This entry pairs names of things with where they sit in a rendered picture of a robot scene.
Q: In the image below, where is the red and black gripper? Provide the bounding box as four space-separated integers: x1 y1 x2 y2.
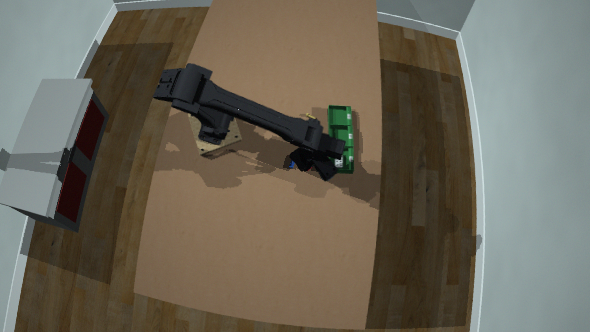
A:
289 147 318 172

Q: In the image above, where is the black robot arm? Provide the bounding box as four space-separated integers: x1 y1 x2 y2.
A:
153 63 346 182

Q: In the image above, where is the green open bin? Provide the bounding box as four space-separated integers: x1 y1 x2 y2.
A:
328 105 354 174

